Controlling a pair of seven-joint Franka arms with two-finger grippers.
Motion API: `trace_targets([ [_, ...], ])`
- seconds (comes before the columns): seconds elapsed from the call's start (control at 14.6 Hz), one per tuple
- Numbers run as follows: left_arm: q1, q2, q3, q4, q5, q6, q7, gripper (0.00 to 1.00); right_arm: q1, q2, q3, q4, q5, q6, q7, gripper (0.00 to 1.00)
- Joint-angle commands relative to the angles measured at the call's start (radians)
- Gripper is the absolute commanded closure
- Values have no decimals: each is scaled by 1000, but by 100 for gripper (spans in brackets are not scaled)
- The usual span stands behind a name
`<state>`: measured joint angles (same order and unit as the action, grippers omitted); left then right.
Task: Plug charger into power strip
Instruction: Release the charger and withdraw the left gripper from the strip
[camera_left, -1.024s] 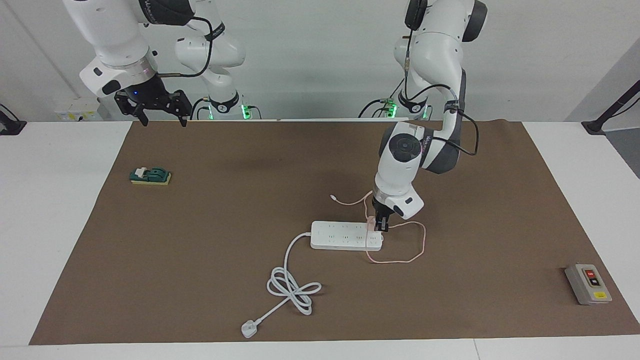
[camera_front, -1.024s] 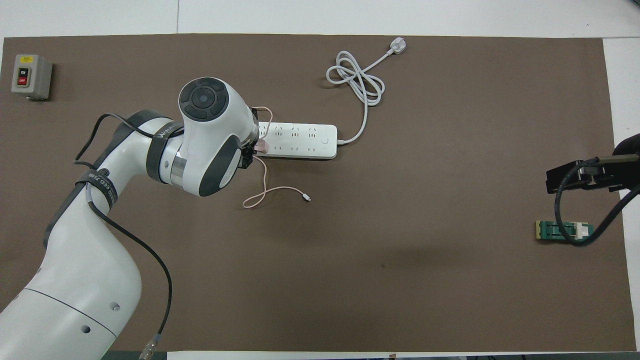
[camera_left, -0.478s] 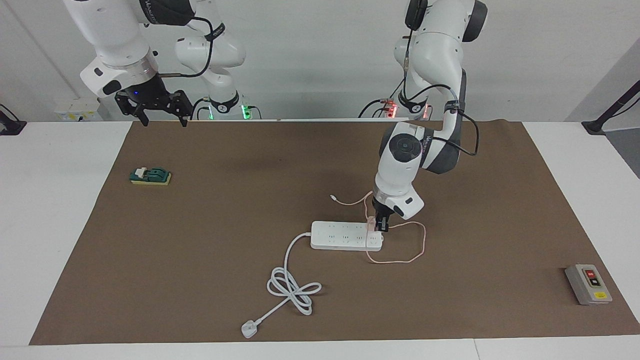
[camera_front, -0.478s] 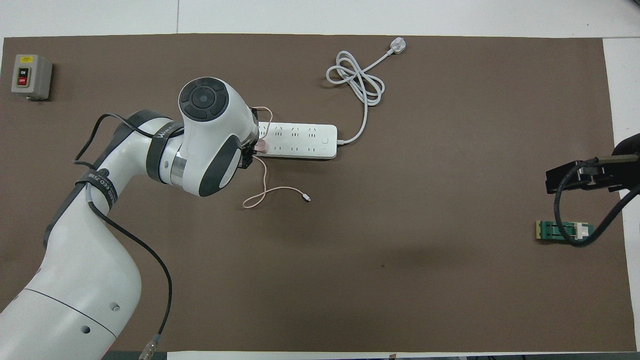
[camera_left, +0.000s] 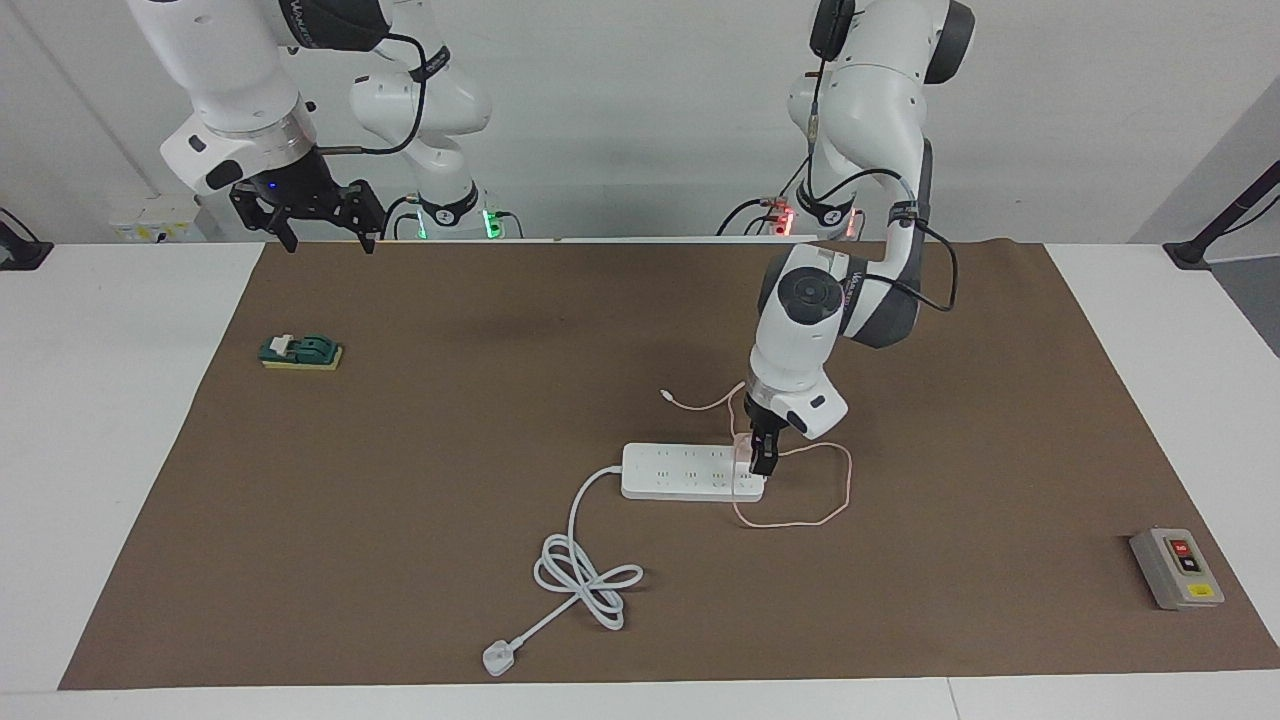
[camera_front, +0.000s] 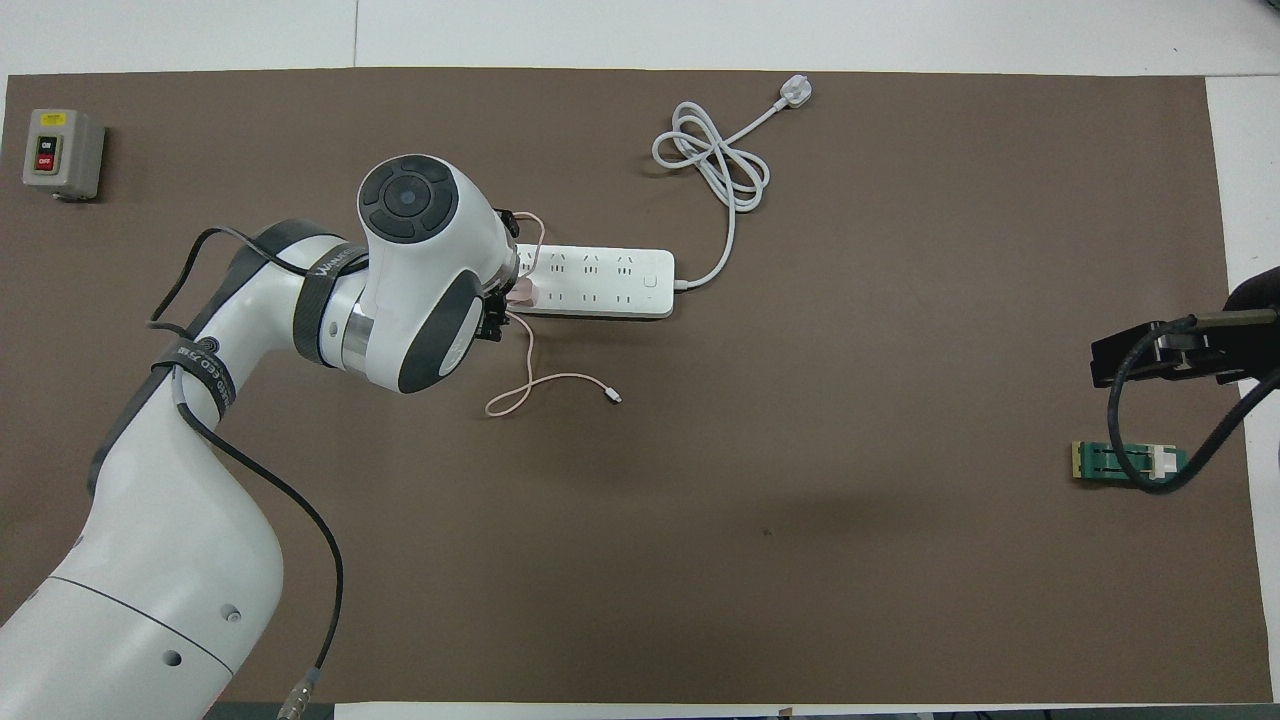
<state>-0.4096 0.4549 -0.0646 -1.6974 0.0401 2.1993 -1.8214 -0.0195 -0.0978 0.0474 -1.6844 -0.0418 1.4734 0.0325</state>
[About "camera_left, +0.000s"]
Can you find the white power strip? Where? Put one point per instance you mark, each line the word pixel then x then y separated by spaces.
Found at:
pixel 690 475

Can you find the black clamp stand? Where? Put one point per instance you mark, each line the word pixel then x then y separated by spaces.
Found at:
pixel 1190 255
pixel 20 255

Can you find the brown table mat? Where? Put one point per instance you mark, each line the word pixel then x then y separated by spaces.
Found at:
pixel 800 600

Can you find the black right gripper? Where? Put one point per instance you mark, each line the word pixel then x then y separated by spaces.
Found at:
pixel 295 192

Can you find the green knife switch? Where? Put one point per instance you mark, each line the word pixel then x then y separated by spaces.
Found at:
pixel 310 350

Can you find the white wall socket box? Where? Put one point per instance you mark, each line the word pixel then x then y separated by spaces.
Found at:
pixel 150 222

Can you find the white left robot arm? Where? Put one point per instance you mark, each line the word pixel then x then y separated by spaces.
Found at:
pixel 800 340

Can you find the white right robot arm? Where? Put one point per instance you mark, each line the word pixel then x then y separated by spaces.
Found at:
pixel 225 70

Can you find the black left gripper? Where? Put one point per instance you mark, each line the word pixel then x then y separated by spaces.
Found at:
pixel 765 415

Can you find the pink charger adapter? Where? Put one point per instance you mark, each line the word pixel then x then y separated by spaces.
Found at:
pixel 743 448

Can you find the grey on-off switch box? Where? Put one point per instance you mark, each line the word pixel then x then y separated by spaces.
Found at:
pixel 1180 575

